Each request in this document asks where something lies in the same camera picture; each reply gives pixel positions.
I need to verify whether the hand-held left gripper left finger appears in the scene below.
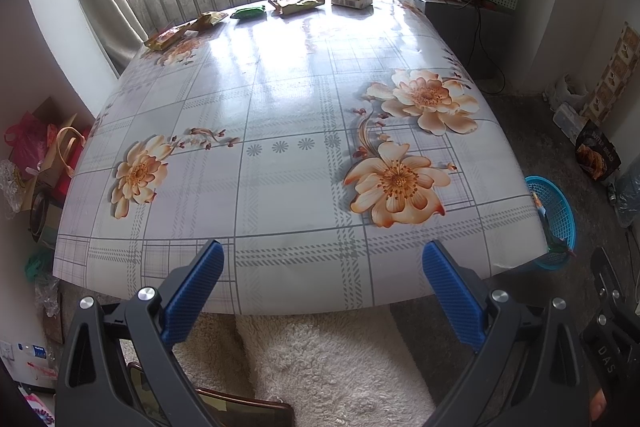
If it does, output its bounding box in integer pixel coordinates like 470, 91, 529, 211
55, 239, 226, 427

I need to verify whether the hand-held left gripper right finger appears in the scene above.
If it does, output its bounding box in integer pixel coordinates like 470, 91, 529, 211
421, 241, 608, 427

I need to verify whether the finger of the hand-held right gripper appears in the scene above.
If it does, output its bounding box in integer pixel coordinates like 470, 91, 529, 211
590, 247, 628, 333

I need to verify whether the blue plastic basket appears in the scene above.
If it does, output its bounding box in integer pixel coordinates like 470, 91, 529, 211
524, 175, 577, 270

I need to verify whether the person's right hand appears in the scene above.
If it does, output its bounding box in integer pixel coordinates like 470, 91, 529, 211
589, 387, 609, 423

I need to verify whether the grey plastic bag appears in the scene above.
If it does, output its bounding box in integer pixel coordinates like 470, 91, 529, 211
612, 167, 640, 228

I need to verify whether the dark printed snack bag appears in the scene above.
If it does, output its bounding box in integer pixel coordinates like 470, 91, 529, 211
574, 119, 622, 182

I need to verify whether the cream shaggy rug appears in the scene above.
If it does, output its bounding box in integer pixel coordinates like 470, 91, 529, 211
120, 307, 436, 427

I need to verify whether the green plastic bag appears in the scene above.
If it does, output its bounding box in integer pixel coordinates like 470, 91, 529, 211
25, 249, 56, 283

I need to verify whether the clear plastic container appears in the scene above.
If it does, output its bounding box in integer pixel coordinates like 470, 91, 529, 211
552, 102, 588, 142

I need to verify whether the round dark tin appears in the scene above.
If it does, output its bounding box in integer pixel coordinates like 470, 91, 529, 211
29, 187, 66, 248

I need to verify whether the white plastic bag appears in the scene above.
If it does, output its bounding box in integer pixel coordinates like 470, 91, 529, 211
542, 74, 588, 112

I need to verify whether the floral tablecloth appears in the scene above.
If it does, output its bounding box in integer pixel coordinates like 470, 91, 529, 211
52, 0, 548, 315

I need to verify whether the clear plastic bag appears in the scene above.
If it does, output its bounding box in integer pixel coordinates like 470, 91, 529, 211
0, 159, 31, 220

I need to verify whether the red plastic bag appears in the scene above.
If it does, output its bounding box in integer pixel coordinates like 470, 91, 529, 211
5, 111, 51, 168

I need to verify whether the orange snack packet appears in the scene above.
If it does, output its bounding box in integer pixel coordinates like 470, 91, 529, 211
144, 23, 198, 52

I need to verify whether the black cabinet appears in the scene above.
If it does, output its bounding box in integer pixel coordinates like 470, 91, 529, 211
410, 0, 506, 92

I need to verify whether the small yellow-green snack packet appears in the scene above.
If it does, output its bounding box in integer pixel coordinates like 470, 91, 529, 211
192, 11, 230, 30

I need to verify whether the small green snack packet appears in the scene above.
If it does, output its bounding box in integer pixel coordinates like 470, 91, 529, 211
230, 5, 267, 20

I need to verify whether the yellow snack packet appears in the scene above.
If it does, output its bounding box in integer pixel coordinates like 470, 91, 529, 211
268, 0, 326, 16

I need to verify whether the black power cable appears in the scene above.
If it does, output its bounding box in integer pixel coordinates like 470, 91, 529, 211
470, 4, 506, 95

